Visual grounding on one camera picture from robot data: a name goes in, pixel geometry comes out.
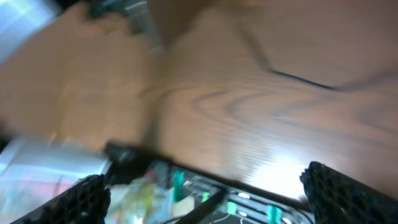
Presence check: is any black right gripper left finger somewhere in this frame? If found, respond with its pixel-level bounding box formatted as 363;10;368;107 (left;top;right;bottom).
11;174;111;224

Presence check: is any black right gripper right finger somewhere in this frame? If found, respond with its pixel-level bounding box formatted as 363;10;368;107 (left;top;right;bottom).
300;161;397;224

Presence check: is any black USB charging cable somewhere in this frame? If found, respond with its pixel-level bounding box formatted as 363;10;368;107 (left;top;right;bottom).
239;27;343;93

